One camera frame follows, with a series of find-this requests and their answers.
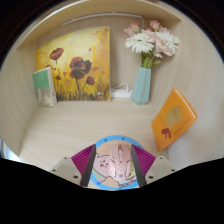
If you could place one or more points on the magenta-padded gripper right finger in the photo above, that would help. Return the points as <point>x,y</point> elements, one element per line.
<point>144,159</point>

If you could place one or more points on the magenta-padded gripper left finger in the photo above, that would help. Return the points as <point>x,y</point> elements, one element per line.
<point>83,159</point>

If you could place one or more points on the pink computer mouse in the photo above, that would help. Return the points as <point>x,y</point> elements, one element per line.
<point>120,163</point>

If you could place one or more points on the round blue-rimmed cartoon mouse pad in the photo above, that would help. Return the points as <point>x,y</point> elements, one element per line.
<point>103,163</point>

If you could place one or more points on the orange covered book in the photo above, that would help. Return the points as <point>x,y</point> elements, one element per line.
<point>173,120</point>

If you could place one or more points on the teal faceted vase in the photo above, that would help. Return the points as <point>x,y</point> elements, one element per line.
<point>141,86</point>

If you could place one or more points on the green covered book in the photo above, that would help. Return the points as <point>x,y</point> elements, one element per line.
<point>42,83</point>

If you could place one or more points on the yellow poppy flower painting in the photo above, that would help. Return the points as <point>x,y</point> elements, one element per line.
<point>80,63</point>

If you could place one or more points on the pink and white flower bouquet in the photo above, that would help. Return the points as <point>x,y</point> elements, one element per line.
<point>146,41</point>

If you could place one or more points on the white light bar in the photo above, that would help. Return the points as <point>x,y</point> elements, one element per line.
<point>100,16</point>

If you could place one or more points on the wooden shelf unit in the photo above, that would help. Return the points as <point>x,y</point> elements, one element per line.
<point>100,6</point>

